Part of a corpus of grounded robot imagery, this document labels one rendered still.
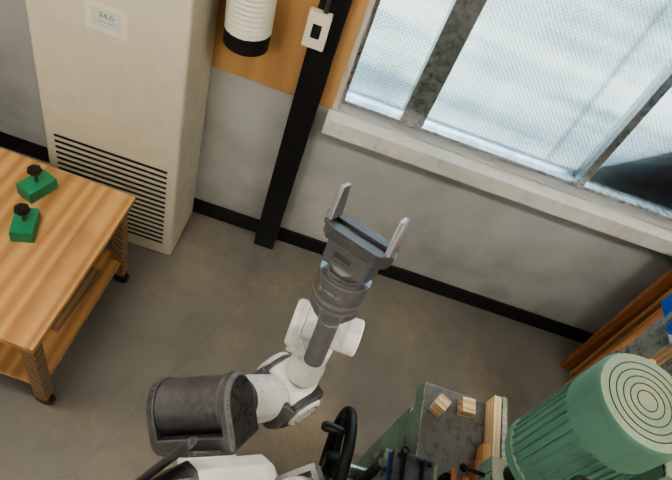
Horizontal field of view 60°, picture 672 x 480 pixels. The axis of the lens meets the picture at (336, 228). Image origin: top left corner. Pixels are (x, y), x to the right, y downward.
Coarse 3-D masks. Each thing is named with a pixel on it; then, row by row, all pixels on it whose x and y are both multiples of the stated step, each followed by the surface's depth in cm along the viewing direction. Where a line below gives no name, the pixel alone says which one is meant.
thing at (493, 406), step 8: (488, 400) 153; (496, 400) 150; (488, 408) 152; (496, 408) 148; (488, 416) 150; (496, 416) 147; (488, 424) 148; (496, 424) 146; (488, 432) 147; (496, 432) 144; (488, 440) 145; (496, 440) 143; (496, 448) 142; (496, 456) 140
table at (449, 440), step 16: (432, 384) 154; (416, 400) 155; (432, 400) 151; (416, 416) 150; (432, 416) 148; (448, 416) 149; (480, 416) 152; (416, 432) 146; (432, 432) 145; (448, 432) 146; (464, 432) 147; (480, 432) 149; (416, 448) 142; (432, 448) 143; (448, 448) 144; (464, 448) 145; (448, 464) 141
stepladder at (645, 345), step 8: (664, 304) 178; (664, 312) 177; (664, 320) 174; (648, 328) 182; (656, 328) 176; (664, 328) 175; (640, 336) 184; (648, 336) 179; (656, 336) 177; (664, 336) 176; (632, 344) 187; (640, 344) 181; (648, 344) 180; (656, 344) 179; (664, 344) 175; (616, 352) 193; (624, 352) 189; (632, 352) 184; (640, 352) 183; (648, 352) 182; (656, 352) 181; (664, 368) 192
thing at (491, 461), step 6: (492, 456) 127; (486, 462) 129; (492, 462) 126; (498, 462) 127; (504, 462) 127; (480, 468) 130; (486, 468) 128; (492, 468) 125; (498, 468) 126; (486, 474) 127; (492, 474) 125; (498, 474) 125
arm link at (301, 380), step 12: (288, 360) 118; (276, 372) 116; (288, 372) 114; (300, 372) 110; (312, 372) 108; (288, 384) 115; (300, 384) 113; (312, 384) 113; (300, 396) 114; (312, 396) 115
